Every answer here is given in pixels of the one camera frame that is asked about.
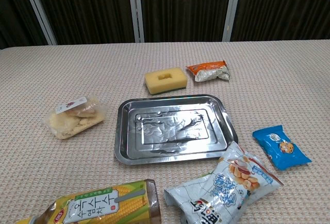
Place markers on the clear plastic bag of food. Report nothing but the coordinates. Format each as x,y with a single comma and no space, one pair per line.
74,121

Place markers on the stainless steel tray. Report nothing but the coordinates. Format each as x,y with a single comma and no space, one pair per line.
175,131

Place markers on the yellow sponge with green base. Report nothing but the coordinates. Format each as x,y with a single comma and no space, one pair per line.
165,81

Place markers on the orange and white snack packet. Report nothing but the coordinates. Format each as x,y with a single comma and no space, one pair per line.
210,71

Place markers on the white and blue snack bag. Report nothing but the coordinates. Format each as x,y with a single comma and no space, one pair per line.
227,190

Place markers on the corn tea bottle yellow label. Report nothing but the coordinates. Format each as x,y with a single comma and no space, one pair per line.
103,206

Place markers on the blue cookie packet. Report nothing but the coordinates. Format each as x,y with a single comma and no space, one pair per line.
281,148

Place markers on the grey partition frame post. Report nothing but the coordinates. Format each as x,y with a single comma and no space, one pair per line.
38,9
136,9
231,9

